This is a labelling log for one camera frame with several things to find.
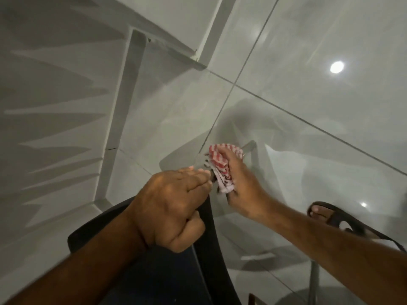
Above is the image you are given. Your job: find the black plastic chair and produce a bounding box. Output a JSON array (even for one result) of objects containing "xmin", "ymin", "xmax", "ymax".
[{"xmin": 67, "ymin": 171, "xmax": 243, "ymax": 305}]

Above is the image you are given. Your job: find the red white checked cloth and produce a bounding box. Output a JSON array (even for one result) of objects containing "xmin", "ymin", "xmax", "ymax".
[{"xmin": 205, "ymin": 143, "xmax": 244, "ymax": 195}]

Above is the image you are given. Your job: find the person's right hand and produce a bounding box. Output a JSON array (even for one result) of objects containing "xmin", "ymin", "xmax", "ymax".
[{"xmin": 216, "ymin": 145, "xmax": 271, "ymax": 220}]

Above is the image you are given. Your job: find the person's left forearm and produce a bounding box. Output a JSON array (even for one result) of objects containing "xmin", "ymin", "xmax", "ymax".
[{"xmin": 4, "ymin": 205, "xmax": 148, "ymax": 305}]

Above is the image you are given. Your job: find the person's right forearm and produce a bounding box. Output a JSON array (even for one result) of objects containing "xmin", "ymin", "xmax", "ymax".
[{"xmin": 256, "ymin": 197, "xmax": 407, "ymax": 305}]

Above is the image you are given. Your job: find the person's left hand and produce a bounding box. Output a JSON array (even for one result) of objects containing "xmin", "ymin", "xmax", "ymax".
[{"xmin": 129, "ymin": 166, "xmax": 213, "ymax": 253}]

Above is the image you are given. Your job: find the grey metal chair leg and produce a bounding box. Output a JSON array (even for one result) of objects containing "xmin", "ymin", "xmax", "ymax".
[{"xmin": 306, "ymin": 260, "xmax": 320, "ymax": 305}]

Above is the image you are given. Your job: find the person's foot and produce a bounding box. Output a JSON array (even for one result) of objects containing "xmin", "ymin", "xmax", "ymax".
[{"xmin": 309, "ymin": 205, "xmax": 332, "ymax": 223}]

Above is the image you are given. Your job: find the black sandal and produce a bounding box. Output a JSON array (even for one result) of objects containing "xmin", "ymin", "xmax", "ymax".
[{"xmin": 307, "ymin": 201, "xmax": 407, "ymax": 253}]

